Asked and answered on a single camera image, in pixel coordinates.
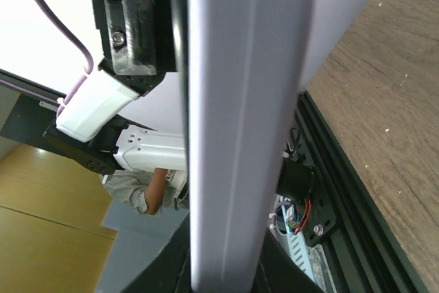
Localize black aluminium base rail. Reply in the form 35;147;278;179
276;93;427;292

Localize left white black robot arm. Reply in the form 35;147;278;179
43;0;189;175

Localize light blue slotted cable duct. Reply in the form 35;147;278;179
269;195;327;292

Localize lilac phone case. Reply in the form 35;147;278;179
188;0;367;292

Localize left black frame post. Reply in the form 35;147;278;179
0;69;64;105

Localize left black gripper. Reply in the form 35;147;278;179
92;0;176;94

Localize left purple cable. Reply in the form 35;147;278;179
0;0;95;119

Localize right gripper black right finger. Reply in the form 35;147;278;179
252;229;322;293

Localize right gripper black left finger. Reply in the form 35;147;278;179
121;217;191;293

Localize person in striped shirt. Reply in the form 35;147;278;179
99;168;189;215

